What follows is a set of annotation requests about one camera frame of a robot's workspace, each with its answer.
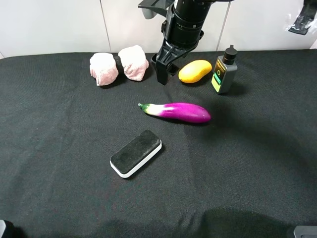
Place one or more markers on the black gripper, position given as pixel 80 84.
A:
pixel 182 32

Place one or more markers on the purple eggplant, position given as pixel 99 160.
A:
pixel 181 111

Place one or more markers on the yellow mango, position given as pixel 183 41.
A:
pixel 194 71

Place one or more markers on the pink towel with black band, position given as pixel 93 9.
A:
pixel 130 61

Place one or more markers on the grey bottle with black cap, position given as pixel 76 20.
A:
pixel 224 71

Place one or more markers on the black and white eraser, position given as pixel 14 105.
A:
pixel 135 154

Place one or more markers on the black tablecloth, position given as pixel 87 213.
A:
pixel 249 172

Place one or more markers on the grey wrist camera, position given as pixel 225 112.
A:
pixel 151 8

